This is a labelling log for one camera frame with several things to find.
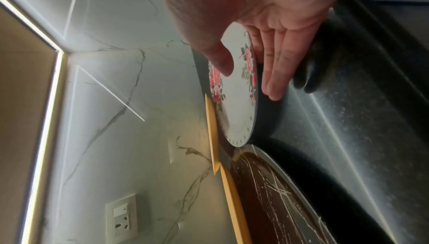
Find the white floral plate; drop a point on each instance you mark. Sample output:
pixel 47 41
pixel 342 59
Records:
pixel 236 100

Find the brown plate with white streaks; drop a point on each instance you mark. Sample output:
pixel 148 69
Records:
pixel 274 200

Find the LED light strip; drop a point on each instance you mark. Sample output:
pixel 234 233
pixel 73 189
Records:
pixel 43 131

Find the white wall socket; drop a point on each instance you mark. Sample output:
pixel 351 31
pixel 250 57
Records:
pixel 122 215

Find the brown wall cabinet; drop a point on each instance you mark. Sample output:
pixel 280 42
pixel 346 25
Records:
pixel 20 118

